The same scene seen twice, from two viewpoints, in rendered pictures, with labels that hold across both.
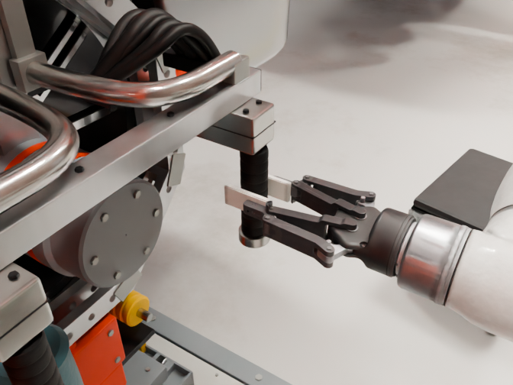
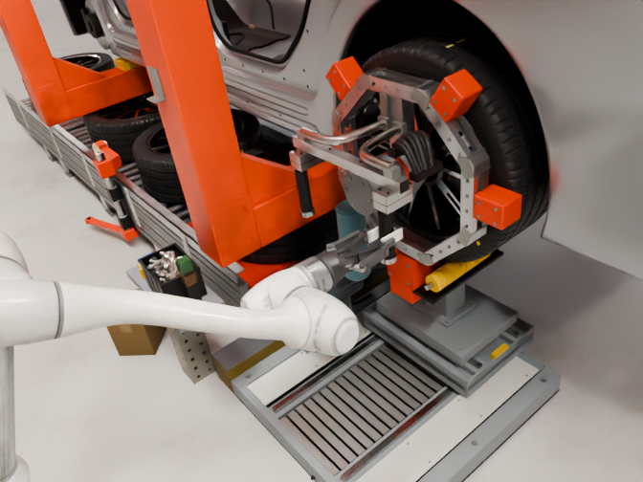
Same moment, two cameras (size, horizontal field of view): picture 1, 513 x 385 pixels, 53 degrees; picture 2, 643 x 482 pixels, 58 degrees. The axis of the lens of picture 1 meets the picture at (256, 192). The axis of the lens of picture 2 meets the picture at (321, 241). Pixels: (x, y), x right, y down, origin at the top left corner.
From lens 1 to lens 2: 1.50 m
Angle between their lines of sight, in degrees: 86
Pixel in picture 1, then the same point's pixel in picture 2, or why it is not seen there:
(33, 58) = (397, 123)
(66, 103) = not seen: hidden behind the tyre
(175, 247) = not seen: outside the picture
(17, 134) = not seen: hidden behind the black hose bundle
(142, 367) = (462, 345)
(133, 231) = (361, 197)
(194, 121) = (361, 170)
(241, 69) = (387, 172)
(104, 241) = (350, 187)
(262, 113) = (377, 193)
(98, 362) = (400, 271)
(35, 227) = (311, 149)
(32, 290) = (297, 158)
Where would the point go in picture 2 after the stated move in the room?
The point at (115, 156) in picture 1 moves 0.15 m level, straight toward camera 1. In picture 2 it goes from (335, 154) to (277, 160)
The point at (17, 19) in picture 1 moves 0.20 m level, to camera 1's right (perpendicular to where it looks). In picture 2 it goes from (398, 108) to (379, 142)
